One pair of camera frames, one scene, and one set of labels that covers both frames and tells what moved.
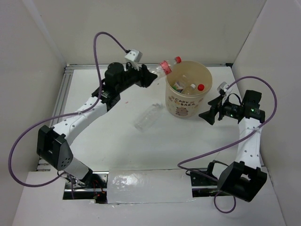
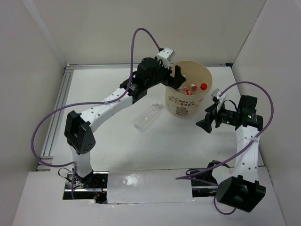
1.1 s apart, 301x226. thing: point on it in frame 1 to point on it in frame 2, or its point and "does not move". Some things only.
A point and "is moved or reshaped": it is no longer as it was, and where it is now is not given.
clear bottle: (162, 68) is moved or reshaped
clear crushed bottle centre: (146, 121) does not move
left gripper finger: (150, 76) to (178, 78)
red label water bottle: (201, 87) is moved or reshaped
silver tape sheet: (146, 186) does not move
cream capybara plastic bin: (187, 88) does not move
